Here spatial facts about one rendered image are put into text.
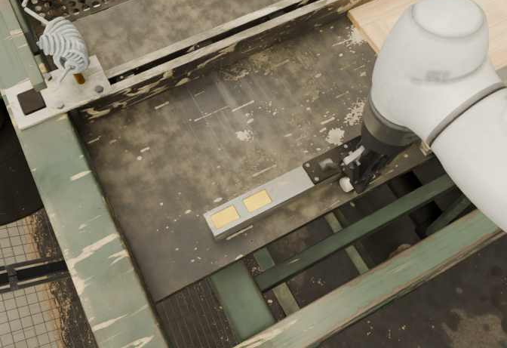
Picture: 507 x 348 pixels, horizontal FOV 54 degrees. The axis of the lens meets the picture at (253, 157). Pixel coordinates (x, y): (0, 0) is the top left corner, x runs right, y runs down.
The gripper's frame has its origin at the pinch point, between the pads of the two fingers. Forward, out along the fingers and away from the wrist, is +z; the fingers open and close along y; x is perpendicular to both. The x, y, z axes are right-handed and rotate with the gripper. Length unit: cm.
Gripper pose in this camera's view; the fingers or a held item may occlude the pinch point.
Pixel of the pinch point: (361, 178)
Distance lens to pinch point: 88.9
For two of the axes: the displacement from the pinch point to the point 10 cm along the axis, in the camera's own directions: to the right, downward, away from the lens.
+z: -0.3, 4.4, 9.0
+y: 8.8, -4.2, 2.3
